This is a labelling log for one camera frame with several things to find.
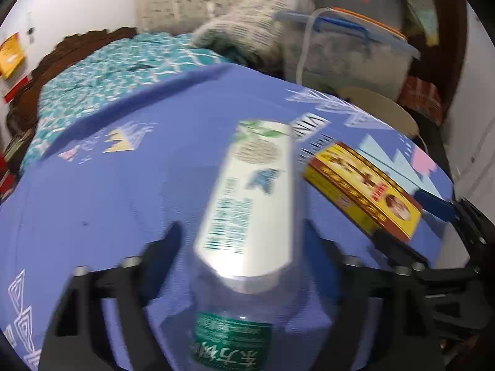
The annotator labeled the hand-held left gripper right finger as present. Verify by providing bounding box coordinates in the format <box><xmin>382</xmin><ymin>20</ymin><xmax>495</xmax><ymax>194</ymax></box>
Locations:
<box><xmin>303</xmin><ymin>220</ymin><xmax>443</xmax><ymax>371</ymax></box>

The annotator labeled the red patterned bag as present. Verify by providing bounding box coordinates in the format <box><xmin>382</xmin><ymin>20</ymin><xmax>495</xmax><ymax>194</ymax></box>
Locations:
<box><xmin>398</xmin><ymin>75</ymin><xmax>444</xmax><ymax>125</ymax></box>

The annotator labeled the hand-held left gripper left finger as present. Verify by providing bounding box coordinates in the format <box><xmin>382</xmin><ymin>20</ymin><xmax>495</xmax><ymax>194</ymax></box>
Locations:
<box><xmin>39</xmin><ymin>220</ymin><xmax>184</xmax><ymax>371</ymax></box>

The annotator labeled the yellow red cardboard box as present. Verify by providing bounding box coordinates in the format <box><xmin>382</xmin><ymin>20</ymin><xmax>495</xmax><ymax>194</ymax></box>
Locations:
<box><xmin>303</xmin><ymin>142</ymin><xmax>425</xmax><ymax>245</ymax></box>

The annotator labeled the carved wooden headboard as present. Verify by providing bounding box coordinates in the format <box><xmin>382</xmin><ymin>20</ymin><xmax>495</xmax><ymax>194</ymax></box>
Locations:
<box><xmin>6</xmin><ymin>27</ymin><xmax>139</xmax><ymax>137</ymax></box>

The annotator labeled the beige checked pillow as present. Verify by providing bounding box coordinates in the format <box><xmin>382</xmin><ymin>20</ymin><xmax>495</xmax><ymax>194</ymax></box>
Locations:
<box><xmin>191</xmin><ymin>0</ymin><xmax>291</xmax><ymax>75</ymax></box>

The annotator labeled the beige round board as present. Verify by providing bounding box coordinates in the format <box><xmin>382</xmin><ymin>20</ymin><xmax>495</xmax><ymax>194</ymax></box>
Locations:
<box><xmin>340</xmin><ymin>87</ymin><xmax>421</xmax><ymax>139</ymax></box>

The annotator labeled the white cable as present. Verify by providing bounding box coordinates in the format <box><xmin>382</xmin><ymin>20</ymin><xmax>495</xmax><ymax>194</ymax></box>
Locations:
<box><xmin>296</xmin><ymin>8</ymin><xmax>334</xmax><ymax>86</ymax></box>

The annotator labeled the blue printed tablecloth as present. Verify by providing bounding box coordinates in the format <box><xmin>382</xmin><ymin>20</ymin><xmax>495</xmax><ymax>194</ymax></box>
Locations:
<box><xmin>0</xmin><ymin>64</ymin><xmax>456</xmax><ymax>371</ymax></box>

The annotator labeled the beige teal draped cloth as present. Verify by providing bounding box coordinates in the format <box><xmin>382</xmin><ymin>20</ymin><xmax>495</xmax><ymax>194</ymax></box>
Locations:
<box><xmin>390</xmin><ymin>0</ymin><xmax>442</xmax><ymax>46</ymax></box>

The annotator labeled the yellow wall packet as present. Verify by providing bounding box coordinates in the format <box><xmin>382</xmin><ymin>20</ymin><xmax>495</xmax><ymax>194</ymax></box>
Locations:
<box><xmin>0</xmin><ymin>33</ymin><xmax>26</xmax><ymax>79</ymax></box>

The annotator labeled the white floral print tube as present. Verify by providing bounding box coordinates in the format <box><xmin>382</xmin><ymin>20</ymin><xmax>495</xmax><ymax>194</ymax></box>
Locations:
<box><xmin>192</xmin><ymin>121</ymin><xmax>309</xmax><ymax>293</ymax></box>

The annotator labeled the teal patterned blanket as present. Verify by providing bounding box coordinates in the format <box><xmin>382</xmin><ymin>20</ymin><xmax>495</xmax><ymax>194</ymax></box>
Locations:
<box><xmin>19</xmin><ymin>33</ymin><xmax>233</xmax><ymax>175</ymax></box>

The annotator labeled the red wall paper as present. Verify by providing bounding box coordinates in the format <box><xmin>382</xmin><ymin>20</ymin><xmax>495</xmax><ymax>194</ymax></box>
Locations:
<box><xmin>4</xmin><ymin>77</ymin><xmax>32</xmax><ymax>104</ymax></box>

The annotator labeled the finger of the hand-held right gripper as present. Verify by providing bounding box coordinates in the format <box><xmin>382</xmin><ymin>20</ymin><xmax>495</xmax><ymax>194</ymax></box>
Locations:
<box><xmin>372</xmin><ymin>230</ymin><xmax>432</xmax><ymax>270</ymax></box>
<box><xmin>414</xmin><ymin>189</ymin><xmax>459</xmax><ymax>224</ymax></box>

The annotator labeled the dark wooden furniture frame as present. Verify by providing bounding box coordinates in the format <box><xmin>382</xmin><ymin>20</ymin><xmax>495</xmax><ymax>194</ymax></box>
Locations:
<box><xmin>432</xmin><ymin>0</ymin><xmax>469</xmax><ymax>125</ymax></box>

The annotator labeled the clear bottle green label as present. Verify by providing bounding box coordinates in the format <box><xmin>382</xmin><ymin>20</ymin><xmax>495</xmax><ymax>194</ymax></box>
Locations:
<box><xmin>187</xmin><ymin>267</ymin><xmax>295</xmax><ymax>371</ymax></box>

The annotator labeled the storage box orange blue lid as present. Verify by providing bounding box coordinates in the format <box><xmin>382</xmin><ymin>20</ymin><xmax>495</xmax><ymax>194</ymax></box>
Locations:
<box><xmin>274</xmin><ymin>6</ymin><xmax>421</xmax><ymax>102</ymax></box>

